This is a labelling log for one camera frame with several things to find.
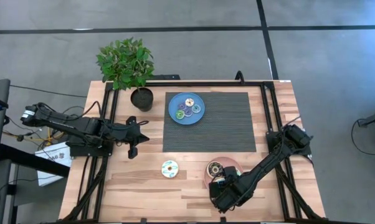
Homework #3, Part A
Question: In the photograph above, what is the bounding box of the pink plate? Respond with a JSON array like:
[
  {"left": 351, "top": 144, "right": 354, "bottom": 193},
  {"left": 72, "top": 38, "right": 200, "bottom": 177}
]
[{"left": 203, "top": 156, "right": 244, "bottom": 190}]

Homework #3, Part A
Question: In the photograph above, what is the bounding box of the green potted plant black pot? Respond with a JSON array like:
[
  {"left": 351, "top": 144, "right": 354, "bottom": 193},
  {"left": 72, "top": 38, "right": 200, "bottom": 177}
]
[{"left": 95, "top": 37, "right": 156, "bottom": 113}]

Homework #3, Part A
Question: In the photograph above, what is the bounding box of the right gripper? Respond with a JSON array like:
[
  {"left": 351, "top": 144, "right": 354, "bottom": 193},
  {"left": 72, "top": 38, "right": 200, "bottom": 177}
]
[{"left": 209, "top": 166, "right": 240, "bottom": 200}]

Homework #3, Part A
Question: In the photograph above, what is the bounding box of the black aluminium table frame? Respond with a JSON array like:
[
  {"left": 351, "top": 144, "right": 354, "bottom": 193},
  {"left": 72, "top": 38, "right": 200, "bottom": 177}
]
[{"left": 61, "top": 80, "right": 327, "bottom": 224}]

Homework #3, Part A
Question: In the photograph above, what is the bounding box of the long black floor cable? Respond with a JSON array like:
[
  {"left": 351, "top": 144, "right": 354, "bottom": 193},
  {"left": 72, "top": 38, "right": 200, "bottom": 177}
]
[{"left": 9, "top": 84, "right": 88, "bottom": 98}]

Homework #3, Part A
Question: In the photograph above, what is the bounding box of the black power strip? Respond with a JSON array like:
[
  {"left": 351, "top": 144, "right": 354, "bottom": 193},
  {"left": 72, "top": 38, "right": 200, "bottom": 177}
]
[{"left": 154, "top": 74, "right": 181, "bottom": 81}]

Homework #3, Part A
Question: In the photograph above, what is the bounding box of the yellow floor cable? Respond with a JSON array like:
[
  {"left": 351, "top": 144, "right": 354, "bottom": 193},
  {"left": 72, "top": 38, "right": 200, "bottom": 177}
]
[{"left": 2, "top": 114, "right": 70, "bottom": 146}]

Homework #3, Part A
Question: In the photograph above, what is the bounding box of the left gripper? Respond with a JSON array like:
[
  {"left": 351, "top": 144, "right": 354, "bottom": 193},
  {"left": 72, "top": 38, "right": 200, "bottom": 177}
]
[{"left": 114, "top": 115, "right": 150, "bottom": 159}]

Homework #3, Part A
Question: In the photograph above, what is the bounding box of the black floor beam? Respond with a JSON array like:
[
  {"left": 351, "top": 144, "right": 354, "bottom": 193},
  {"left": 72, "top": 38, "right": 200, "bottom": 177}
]
[{"left": 0, "top": 143, "right": 70, "bottom": 178}]

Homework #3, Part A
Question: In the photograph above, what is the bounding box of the blue plate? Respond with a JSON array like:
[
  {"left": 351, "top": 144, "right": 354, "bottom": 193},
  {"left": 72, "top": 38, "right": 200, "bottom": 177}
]
[{"left": 168, "top": 91, "right": 206, "bottom": 126}]

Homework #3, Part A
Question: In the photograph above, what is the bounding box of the grey stand base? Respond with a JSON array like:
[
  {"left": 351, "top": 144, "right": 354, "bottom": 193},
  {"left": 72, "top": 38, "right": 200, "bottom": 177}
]
[{"left": 357, "top": 108, "right": 375, "bottom": 128}]

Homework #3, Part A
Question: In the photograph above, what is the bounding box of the large brown iced donut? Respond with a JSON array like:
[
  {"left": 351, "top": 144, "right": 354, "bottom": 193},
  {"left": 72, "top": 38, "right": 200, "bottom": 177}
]
[{"left": 206, "top": 161, "right": 224, "bottom": 179}]

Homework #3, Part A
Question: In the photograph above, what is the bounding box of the white printed cardboard box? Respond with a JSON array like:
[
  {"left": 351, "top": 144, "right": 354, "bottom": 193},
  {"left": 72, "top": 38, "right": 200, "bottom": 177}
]
[{"left": 34, "top": 141, "right": 73, "bottom": 187}]

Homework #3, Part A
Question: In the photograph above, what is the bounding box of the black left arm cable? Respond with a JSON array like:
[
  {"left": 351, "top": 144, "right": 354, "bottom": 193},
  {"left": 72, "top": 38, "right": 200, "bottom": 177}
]
[{"left": 34, "top": 101, "right": 150, "bottom": 131}]

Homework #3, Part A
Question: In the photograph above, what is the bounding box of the black floor cable bundle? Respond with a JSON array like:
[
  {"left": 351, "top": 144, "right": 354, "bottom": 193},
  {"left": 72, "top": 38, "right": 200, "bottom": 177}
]
[{"left": 6, "top": 105, "right": 85, "bottom": 150}]

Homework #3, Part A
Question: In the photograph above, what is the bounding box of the dark grey woven placemat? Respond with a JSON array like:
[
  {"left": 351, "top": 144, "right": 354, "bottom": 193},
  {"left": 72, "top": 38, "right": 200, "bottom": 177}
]
[{"left": 162, "top": 91, "right": 257, "bottom": 153}]

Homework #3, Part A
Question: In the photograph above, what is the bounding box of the large white iced donut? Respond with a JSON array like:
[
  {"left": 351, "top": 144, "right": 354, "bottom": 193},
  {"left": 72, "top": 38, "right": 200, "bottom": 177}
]
[{"left": 161, "top": 160, "right": 179, "bottom": 179}]

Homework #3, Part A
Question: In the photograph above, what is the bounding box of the black cable loop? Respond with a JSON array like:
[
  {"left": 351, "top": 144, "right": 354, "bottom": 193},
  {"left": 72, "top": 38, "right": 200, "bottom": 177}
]
[{"left": 234, "top": 70, "right": 246, "bottom": 84}]

